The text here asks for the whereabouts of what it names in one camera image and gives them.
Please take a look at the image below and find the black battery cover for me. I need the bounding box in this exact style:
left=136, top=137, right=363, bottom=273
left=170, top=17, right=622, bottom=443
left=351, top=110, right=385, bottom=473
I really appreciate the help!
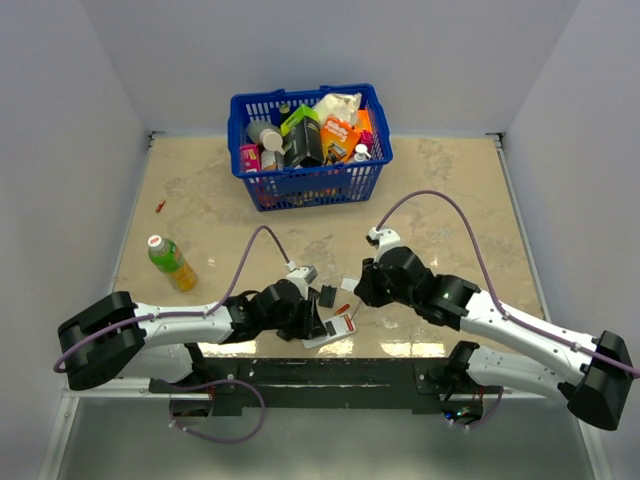
left=318, top=285, right=337, bottom=308

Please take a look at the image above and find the white red remote control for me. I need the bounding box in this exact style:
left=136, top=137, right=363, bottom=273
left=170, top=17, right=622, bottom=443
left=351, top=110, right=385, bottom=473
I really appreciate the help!
left=302, top=313, right=356, bottom=349

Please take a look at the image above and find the white battery cover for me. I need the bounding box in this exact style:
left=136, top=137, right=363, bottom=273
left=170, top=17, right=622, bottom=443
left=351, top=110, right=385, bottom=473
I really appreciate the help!
left=341, top=277, right=359, bottom=292

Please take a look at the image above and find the black remote control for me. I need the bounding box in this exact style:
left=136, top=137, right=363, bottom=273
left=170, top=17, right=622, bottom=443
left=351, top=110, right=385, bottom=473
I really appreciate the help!
left=276, top=330, right=292, bottom=342

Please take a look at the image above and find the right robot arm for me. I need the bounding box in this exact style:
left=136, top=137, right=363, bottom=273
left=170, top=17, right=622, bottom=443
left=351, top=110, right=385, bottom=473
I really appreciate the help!
left=355, top=246, right=638, bottom=431

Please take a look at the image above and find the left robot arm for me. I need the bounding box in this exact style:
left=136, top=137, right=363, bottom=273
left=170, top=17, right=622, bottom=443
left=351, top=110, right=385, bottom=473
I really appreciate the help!
left=54, top=279, right=327, bottom=392

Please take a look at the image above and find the blue plastic basket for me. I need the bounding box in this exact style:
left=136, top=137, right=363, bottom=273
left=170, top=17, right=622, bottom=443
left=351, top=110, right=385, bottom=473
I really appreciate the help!
left=227, top=83, right=393, bottom=211

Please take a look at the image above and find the white pump bottle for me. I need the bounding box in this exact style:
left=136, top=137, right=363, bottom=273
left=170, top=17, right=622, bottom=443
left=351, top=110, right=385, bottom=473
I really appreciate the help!
left=353, top=144, right=372, bottom=162

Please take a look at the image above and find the orange label bottle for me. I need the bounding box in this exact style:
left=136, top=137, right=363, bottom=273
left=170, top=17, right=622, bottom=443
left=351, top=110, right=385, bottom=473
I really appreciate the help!
left=260, top=150, right=284, bottom=171

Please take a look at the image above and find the pink packet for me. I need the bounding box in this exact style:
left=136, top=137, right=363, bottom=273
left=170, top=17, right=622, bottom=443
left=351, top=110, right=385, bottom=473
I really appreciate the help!
left=240, top=144, right=261, bottom=173

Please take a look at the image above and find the green orange drink bottle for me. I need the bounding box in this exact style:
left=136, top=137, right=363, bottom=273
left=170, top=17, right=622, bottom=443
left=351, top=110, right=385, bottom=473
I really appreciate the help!
left=147, top=235, right=198, bottom=292

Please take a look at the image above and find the orange Gillette razor box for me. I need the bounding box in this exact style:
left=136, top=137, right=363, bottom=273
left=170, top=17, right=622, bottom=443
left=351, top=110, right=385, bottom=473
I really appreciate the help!
left=321, top=116, right=360, bottom=165

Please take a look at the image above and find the black green carton box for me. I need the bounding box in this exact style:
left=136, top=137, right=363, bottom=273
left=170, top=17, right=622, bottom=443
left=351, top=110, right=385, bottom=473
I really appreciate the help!
left=280, top=105, right=324, bottom=169

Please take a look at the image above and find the grey white bottle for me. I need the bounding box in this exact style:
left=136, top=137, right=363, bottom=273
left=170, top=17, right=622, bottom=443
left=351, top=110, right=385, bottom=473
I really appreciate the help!
left=246, top=121, right=285, bottom=155

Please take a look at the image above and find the crumpled white paper bag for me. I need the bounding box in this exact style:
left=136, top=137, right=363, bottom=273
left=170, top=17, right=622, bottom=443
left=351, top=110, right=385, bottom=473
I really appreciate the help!
left=313, top=93, right=362, bottom=126

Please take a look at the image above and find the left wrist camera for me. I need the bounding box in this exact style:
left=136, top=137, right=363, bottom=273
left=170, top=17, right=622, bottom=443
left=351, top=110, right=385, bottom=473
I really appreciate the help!
left=285, top=261, right=318, bottom=298

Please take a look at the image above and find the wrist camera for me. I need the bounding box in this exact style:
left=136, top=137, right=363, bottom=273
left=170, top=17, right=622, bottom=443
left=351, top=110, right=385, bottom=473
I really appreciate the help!
left=366, top=227, right=401, bottom=254
left=285, top=261, right=318, bottom=298

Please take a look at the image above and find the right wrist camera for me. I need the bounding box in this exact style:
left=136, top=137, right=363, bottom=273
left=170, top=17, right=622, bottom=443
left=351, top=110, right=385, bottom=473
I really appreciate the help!
left=366, top=227, right=401, bottom=254

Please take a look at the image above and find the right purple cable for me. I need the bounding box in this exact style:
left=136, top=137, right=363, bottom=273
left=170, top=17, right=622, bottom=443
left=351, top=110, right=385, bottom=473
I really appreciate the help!
left=377, top=189, right=640, bottom=376

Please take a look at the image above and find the purple cable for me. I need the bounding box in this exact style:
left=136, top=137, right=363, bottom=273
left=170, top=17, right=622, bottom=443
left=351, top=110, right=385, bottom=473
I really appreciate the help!
left=377, top=189, right=640, bottom=376
left=52, top=225, right=291, bottom=374

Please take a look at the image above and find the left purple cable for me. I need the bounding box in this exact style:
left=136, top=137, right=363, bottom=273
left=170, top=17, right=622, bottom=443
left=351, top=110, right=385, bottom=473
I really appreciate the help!
left=52, top=225, right=291, bottom=374

